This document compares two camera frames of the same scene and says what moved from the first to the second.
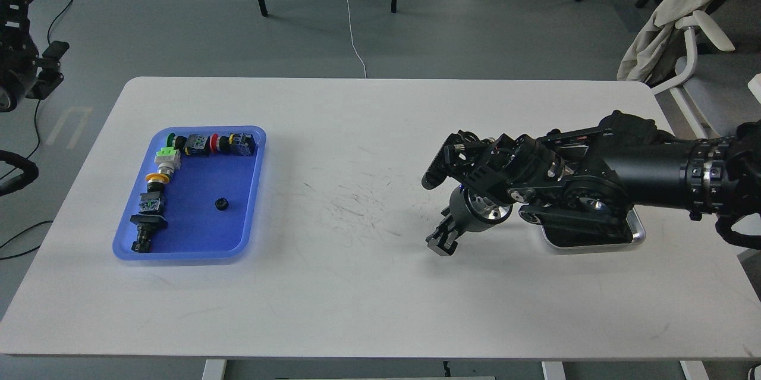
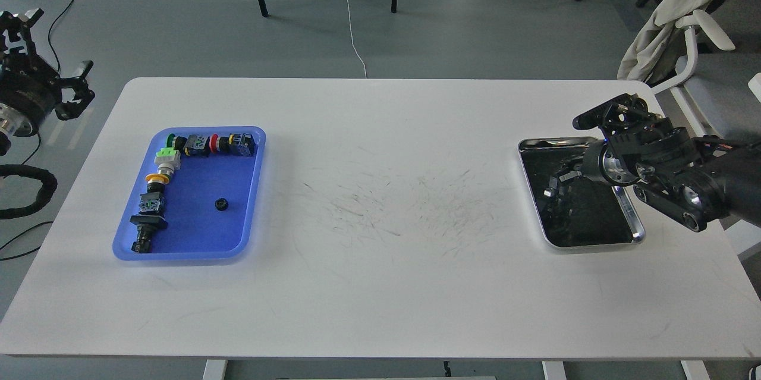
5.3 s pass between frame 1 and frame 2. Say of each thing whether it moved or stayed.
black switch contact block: stayed
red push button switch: stayed
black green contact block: stayed
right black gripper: moved
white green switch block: stayed
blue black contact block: stayed
